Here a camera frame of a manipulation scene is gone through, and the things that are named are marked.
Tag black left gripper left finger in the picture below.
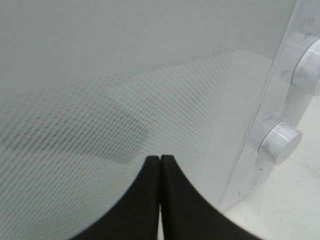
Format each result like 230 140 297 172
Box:
72 155 160 240

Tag round microwave door button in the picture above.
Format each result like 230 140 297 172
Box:
238 168 263 196

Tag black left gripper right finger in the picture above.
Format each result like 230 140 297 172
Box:
159 155 253 240

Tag white microwave door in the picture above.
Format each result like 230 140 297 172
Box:
0 0 297 211

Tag white microwave oven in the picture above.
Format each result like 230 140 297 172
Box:
218 0 320 211

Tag white microwave knob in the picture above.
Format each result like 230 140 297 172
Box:
258 121 303 165
291 39 320 97

